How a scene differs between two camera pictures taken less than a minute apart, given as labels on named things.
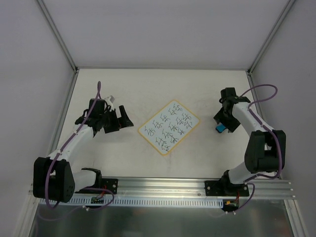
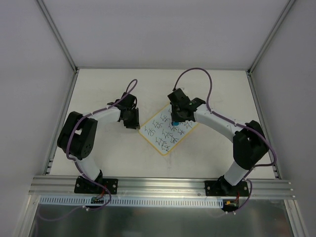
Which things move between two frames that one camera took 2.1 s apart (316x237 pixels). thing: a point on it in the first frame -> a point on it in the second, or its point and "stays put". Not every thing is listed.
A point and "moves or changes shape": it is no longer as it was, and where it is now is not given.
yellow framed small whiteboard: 168,127 stays put
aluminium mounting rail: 169,188 stays put
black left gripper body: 114,121 -> 132,119
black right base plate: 225,188 stays put
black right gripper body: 227,121 -> 177,114
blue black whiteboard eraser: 219,128 moves or changes shape
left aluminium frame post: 61,42 stays put
